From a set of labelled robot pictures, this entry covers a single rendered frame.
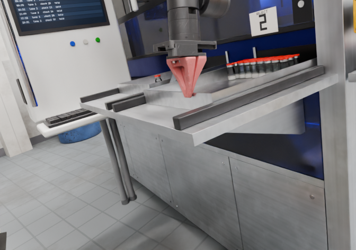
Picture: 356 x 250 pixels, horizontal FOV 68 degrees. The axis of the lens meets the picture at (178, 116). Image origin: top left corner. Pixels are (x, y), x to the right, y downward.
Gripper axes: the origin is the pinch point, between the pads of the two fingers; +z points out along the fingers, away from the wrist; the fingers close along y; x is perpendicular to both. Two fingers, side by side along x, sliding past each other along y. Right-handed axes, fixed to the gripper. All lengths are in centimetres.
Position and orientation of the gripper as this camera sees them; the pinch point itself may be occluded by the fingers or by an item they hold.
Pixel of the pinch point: (187, 93)
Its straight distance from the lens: 49.5
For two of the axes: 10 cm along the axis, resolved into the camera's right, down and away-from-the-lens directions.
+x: -5.6, -0.9, 8.2
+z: 0.6, 9.9, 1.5
